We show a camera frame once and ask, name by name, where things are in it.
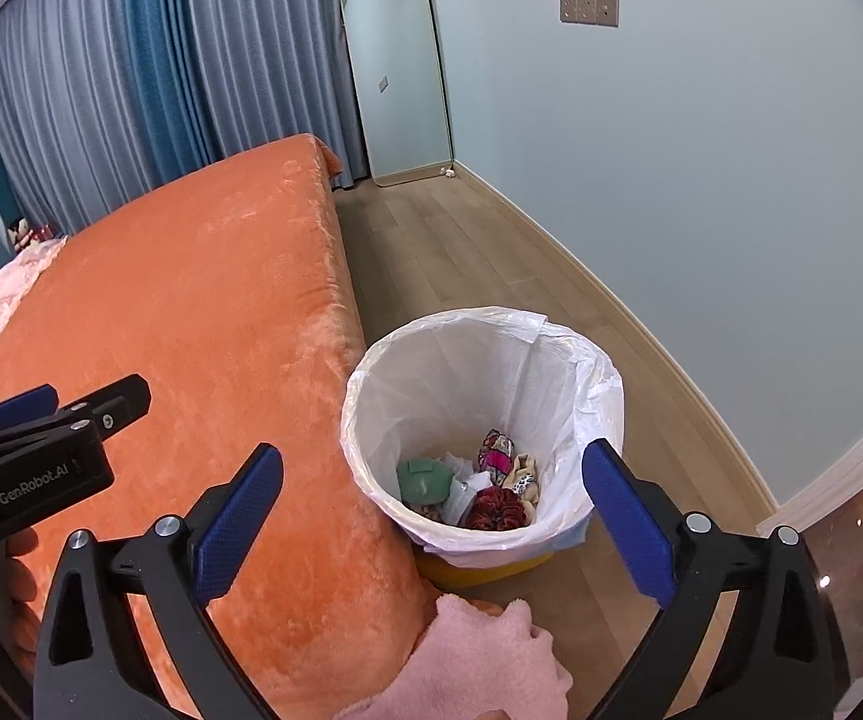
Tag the pale grey cloth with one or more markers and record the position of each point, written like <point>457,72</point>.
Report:
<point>454,506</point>

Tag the beige wall socket plate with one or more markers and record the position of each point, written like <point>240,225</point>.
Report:
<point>588,10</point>

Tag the pink fleece cloth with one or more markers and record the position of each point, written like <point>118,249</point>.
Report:
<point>476,652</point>

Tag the dark glossy furniture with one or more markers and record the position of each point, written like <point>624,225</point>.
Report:
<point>858,555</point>

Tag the standing floor mirror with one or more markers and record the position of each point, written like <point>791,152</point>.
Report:
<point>401,75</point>

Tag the blue curtain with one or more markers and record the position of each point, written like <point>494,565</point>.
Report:
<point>165,52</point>

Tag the plush toys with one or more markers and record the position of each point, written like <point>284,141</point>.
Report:
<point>23,234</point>

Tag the person's left hand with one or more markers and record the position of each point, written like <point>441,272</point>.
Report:
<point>20,566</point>

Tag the white-lined yellow waste bin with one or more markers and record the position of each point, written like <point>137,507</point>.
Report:
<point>476,390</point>

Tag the white tissue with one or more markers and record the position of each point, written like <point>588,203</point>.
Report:
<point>470,471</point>

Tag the beige cloth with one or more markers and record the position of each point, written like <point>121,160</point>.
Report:
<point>526,466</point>

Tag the colourful patterned scarf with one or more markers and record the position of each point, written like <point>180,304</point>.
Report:
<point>497,450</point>

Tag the green cloth pouch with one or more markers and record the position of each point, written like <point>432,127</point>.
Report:
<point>424,481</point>

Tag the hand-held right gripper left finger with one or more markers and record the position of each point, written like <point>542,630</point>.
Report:
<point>240,517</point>

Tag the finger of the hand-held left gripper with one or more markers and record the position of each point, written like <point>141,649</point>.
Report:
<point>112,409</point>
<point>23,405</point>

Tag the orange plush blanket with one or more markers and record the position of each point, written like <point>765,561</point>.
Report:
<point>199,315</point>

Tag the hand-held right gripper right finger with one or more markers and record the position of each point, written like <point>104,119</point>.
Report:
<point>626,517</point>

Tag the grey curtain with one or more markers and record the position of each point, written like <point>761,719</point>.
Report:
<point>64,90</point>
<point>281,45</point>

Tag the dark red scrunchie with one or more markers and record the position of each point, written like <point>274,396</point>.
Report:
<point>495,506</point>

